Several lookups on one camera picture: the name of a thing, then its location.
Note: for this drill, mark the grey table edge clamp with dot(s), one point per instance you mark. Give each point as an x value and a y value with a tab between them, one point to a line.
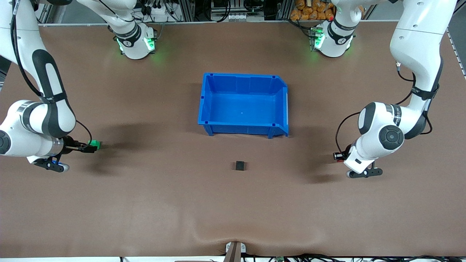
235	251

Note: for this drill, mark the bag of orange items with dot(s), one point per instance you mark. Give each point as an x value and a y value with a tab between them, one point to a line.
311	10

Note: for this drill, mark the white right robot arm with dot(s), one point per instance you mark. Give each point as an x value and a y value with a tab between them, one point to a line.
47	120

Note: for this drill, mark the white power strip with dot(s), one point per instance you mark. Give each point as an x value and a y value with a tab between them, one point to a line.
160	11

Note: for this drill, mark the black cube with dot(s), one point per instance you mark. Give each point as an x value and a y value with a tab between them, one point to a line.
239	166

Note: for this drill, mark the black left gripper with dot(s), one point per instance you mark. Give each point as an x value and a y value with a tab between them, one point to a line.
347	151

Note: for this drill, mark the blue plastic storage bin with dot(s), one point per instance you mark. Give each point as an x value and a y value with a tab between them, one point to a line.
242	105

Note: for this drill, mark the grey electronics box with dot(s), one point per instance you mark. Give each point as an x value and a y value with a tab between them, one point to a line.
236	12

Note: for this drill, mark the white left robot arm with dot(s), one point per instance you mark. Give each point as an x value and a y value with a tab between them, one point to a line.
386	134

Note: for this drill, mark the green cube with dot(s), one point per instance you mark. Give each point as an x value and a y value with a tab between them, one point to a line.
96	143

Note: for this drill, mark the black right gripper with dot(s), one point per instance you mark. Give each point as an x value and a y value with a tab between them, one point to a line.
68	144

